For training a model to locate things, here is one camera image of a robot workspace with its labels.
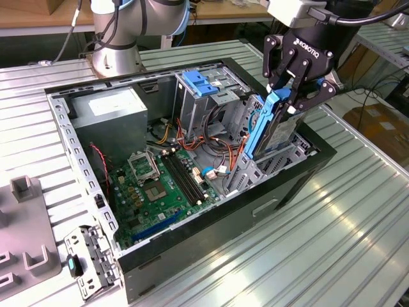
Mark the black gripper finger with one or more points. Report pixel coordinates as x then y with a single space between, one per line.
271 64
326 92

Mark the hard disk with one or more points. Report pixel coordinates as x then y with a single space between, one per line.
281 134

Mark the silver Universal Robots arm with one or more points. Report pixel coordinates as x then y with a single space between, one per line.
128 54

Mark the grey metal disk bay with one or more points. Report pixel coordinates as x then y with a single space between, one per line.
246 172

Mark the metal slat side table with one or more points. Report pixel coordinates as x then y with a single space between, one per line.
383 41

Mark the flat brown cardboard box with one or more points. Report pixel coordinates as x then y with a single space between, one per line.
380 128

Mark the blue plastic drive latch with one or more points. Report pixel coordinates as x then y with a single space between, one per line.
198 84

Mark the grey metal drive cage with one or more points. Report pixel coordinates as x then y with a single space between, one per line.
196 112

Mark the black RAM slot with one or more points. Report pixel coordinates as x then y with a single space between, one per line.
181 180
186 178
190 176
177 181

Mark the CPU socket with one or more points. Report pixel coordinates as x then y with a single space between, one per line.
156 192

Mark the grey power supply unit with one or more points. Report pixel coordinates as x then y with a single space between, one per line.
110 128

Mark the black open PC case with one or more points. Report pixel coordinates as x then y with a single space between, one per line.
211 236

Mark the green motherboard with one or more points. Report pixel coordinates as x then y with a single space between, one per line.
155 217

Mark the blue expansion slot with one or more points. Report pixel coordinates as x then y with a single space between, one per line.
158 227

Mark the small cardboard box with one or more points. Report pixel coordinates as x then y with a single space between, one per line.
55 6

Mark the wooden top desk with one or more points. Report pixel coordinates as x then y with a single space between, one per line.
32 16

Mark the black latch with teal stripe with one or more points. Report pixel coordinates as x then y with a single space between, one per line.
76 265

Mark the grey parts rack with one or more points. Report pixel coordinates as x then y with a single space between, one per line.
28 224

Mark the small black case switch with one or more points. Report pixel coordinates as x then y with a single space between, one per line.
99 201

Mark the metal card slot bracket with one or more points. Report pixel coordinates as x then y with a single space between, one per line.
99 256

